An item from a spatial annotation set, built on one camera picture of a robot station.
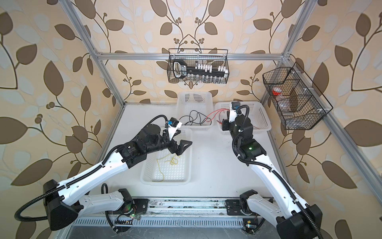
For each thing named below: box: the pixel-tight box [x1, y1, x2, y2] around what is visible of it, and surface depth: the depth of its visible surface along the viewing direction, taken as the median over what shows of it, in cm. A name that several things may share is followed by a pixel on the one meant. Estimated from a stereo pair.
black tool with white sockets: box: [173, 58, 229, 79], surface depth 84 cm
